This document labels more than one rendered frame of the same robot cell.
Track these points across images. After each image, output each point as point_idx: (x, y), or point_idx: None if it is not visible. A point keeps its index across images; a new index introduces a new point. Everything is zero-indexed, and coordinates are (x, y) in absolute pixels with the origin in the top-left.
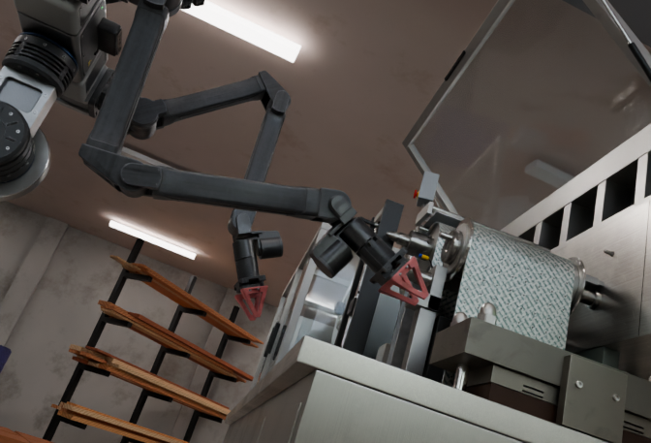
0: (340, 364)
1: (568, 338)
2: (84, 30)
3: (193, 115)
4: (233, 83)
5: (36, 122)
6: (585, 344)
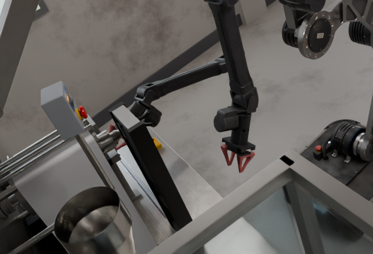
0: None
1: (16, 213)
2: None
3: None
4: None
5: (288, 23)
6: (16, 207)
